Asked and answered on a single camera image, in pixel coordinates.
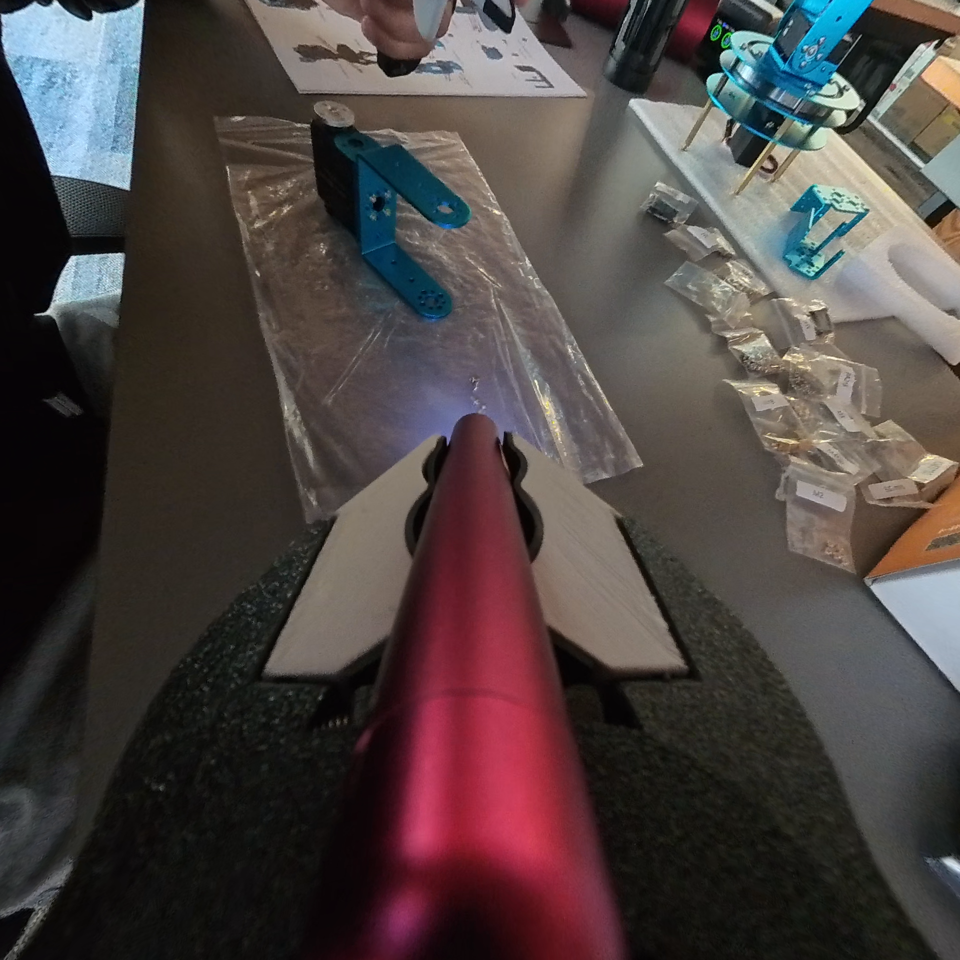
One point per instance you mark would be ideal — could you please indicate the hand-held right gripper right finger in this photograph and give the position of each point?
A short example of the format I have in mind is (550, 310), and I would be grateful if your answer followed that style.
(607, 592)

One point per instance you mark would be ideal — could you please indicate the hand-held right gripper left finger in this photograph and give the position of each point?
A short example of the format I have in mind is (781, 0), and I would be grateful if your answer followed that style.
(337, 600)

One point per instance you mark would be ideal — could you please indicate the red electric screwdriver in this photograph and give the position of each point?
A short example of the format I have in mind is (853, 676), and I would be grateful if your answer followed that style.
(465, 712)

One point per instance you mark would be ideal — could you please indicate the black servo with blue bracket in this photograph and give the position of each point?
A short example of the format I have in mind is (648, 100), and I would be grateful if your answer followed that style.
(375, 202)

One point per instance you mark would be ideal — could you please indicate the small metal screws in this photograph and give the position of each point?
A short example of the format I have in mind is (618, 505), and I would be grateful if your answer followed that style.
(476, 390)

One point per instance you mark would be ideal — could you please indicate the blue toy robot arm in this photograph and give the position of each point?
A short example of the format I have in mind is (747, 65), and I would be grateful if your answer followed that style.
(795, 82)

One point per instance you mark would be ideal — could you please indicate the person's left hand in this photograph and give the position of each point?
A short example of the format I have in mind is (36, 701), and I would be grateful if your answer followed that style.
(386, 26)

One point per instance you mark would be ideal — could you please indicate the printed instruction sheet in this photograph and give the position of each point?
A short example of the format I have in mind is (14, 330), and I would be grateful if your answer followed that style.
(337, 67)

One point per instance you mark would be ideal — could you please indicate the black ribbed cylinder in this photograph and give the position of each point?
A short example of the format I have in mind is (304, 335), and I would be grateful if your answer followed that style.
(641, 45)

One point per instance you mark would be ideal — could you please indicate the clear plastic bag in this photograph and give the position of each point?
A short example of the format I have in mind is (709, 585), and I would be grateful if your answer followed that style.
(337, 352)

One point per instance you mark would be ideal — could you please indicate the red cylindrical case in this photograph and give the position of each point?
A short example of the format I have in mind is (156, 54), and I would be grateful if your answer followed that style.
(697, 26)

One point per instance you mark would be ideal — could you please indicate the pile of small hardware bags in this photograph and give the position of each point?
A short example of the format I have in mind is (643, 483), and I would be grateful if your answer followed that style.
(810, 390)

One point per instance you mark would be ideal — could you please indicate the black device with green display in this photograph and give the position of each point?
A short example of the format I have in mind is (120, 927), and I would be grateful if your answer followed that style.
(724, 41)

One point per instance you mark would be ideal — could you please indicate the orange and white box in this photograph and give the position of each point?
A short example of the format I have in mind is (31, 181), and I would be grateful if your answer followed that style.
(922, 600)

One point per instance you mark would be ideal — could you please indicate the person's grey trousers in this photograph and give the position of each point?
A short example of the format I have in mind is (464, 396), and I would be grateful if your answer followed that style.
(45, 750)

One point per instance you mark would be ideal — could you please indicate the grey office chair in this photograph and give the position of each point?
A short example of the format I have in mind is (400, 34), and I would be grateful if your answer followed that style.
(90, 214)

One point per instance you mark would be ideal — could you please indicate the white foam sheet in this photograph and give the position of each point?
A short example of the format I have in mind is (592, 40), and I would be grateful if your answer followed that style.
(885, 285)

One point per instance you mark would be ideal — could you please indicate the person's black top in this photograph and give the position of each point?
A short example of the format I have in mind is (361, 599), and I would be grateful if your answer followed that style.
(30, 300)

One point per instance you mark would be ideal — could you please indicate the small blue metal bracket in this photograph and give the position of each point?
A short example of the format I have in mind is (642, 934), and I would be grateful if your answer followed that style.
(825, 232)

